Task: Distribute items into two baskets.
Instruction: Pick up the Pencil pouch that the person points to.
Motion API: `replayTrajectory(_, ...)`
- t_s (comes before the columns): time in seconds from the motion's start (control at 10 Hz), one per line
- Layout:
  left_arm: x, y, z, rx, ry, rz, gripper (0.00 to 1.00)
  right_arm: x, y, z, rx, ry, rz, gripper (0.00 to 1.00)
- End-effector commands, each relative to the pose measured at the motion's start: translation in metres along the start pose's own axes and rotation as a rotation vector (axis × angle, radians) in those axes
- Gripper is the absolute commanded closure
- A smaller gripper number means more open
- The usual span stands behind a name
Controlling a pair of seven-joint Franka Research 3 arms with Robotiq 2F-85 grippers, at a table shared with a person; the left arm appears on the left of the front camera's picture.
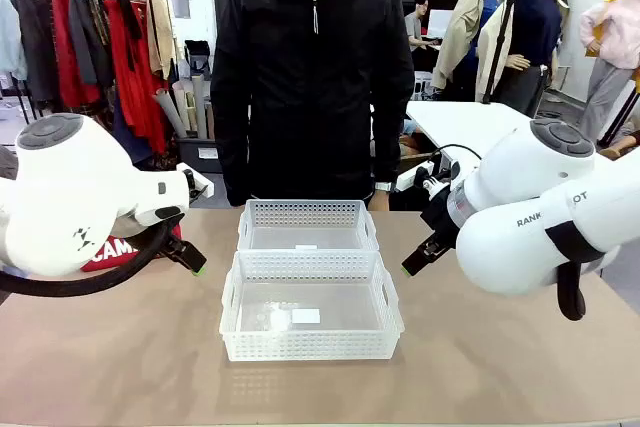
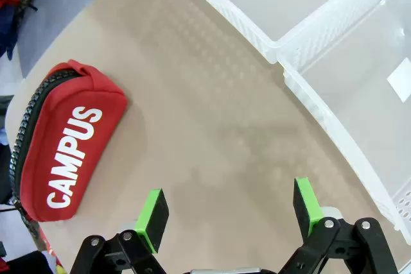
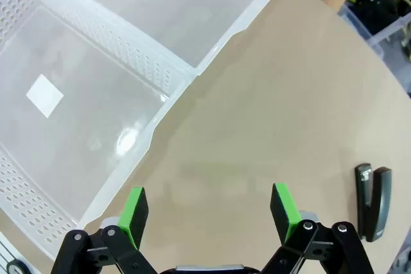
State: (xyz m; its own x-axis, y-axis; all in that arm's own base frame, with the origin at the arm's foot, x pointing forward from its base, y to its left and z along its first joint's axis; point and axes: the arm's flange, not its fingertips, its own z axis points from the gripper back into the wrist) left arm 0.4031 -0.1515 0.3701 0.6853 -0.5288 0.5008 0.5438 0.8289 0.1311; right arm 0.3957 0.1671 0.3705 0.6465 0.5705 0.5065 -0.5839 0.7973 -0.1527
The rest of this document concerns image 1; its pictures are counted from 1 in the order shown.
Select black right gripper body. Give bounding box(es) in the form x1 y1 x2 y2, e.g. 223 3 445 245
421 186 459 248

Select red CAMPUS pouch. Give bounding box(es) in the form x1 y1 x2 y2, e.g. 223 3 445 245
79 223 184 273

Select person's left forearm black sleeve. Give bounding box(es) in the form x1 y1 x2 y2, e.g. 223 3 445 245
372 96 416 194

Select person's left hand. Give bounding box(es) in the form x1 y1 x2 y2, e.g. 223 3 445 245
367 190 392 212

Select black storage crate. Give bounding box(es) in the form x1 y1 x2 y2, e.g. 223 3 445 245
174 135 224 174

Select white background table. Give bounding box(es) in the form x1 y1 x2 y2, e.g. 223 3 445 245
405 100 541 158

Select white perforated plastic basket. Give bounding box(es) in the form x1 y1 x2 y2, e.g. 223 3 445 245
218 248 405 362
236 198 380 253

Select slanted grey paper roll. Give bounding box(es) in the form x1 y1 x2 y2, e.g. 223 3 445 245
153 88 189 139

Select tall grey paper roll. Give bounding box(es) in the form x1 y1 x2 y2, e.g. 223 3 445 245
191 73 209 140

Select hanging red dress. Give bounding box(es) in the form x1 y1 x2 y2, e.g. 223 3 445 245
103 0 170 154

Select person in black jacket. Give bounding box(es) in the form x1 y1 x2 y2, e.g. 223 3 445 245
209 0 416 211

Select black chair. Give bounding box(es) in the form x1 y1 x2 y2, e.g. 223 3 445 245
183 39 214 81

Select grey-brown draped garment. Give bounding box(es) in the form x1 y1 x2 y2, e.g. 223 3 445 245
0 146 19 181

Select seated person in grey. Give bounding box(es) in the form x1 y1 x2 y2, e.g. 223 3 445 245
404 0 442 51

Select white monitor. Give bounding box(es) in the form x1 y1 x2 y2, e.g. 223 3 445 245
428 9 454 39

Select mannequin in beige trench coat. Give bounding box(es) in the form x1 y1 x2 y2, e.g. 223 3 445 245
432 0 521 103

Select hanging beige coat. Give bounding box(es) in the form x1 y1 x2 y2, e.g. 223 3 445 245
144 0 179 81

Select mannequin in navy top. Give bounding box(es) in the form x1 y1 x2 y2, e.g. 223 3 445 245
477 0 571 118

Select hanging red jacket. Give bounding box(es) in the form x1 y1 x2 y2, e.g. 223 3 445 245
51 0 102 109

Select hanging grey jacket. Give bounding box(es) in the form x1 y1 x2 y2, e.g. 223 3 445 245
67 0 117 87

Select hanging dark grey coat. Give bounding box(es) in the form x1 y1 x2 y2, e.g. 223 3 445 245
12 0 62 104

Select mannequin in pink hoodie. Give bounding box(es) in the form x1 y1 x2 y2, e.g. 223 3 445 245
578 0 640 143

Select hanging light blue garment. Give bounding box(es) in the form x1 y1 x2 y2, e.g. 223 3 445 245
0 0 29 82

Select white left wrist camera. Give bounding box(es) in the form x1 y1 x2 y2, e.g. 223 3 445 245
182 164 216 198

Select thin black camera cable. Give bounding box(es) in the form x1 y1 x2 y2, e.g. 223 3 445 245
430 144 482 168

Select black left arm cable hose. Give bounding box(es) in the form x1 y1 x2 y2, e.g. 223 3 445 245
0 210 186 298

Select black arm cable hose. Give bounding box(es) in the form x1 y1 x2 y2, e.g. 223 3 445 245
543 224 621 322
0 210 186 298

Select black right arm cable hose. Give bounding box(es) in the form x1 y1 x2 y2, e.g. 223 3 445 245
543 224 621 322

